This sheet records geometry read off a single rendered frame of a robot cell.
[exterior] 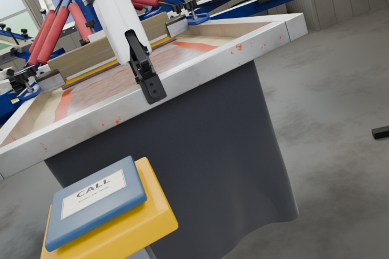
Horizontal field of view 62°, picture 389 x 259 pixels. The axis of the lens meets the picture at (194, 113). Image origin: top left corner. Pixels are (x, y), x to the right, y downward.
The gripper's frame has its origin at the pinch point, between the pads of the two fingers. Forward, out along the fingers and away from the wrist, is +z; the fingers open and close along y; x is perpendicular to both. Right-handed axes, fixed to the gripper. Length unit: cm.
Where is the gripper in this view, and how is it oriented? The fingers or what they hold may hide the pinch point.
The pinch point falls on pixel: (150, 87)
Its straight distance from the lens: 53.3
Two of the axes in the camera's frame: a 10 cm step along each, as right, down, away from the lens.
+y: 3.0, 2.4, -9.2
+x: 8.8, -4.4, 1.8
